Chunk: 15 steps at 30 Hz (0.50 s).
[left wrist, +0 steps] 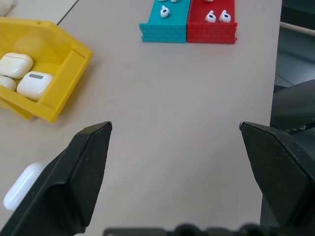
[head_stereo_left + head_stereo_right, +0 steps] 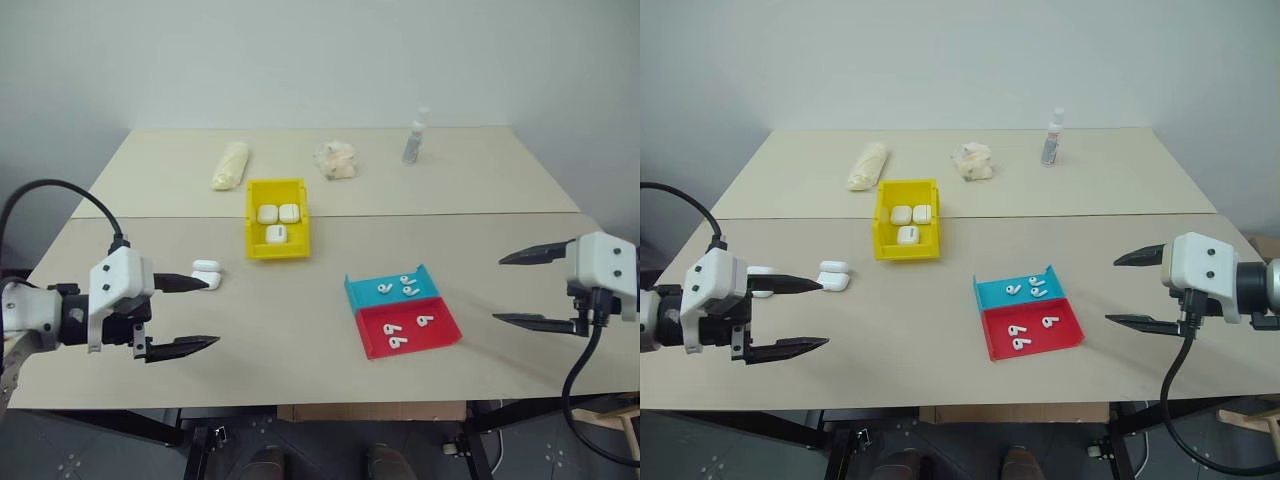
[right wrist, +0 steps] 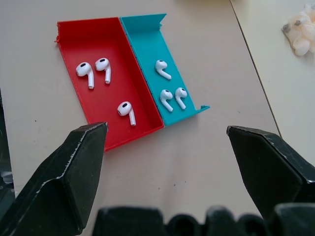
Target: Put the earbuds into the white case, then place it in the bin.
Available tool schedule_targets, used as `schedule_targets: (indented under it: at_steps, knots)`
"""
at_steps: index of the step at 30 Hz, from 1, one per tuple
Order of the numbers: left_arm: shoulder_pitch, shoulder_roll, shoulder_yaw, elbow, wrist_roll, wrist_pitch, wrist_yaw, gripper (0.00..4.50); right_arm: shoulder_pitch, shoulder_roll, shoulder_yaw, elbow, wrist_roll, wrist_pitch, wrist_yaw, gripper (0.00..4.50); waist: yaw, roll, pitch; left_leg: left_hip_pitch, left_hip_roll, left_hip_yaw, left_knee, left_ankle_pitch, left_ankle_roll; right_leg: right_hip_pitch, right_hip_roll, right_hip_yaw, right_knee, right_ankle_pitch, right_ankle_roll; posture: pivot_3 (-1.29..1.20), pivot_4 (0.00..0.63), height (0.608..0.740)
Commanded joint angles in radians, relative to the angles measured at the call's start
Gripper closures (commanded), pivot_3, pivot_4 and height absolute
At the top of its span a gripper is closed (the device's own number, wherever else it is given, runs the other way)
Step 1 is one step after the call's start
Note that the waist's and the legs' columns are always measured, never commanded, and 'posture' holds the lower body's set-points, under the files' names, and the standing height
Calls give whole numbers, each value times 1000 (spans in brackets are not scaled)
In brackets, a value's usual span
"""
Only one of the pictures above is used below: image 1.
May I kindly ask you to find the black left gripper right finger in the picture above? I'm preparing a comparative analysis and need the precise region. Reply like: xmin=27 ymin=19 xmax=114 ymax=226
xmin=239 ymin=120 xmax=315 ymax=236

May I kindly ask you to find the teal brick-pattern tray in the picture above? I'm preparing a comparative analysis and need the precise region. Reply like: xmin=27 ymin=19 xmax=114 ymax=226
xmin=139 ymin=0 xmax=192 ymax=44

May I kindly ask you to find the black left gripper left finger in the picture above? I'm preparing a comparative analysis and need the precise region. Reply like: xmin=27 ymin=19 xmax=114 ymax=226
xmin=0 ymin=121 xmax=113 ymax=236

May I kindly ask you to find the white cloth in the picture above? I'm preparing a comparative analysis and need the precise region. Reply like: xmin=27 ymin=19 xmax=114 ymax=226
xmin=0 ymin=0 xmax=18 ymax=16

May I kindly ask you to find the yellow plastic bin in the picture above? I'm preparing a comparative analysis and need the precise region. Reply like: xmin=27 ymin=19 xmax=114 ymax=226
xmin=0 ymin=16 xmax=94 ymax=123

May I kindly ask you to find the beige wooden rod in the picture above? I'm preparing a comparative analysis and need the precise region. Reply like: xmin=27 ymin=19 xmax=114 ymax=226
xmin=280 ymin=21 xmax=315 ymax=37

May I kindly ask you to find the red brick-pattern tray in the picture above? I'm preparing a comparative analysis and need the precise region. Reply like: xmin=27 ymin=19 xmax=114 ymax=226
xmin=187 ymin=0 xmax=238 ymax=44

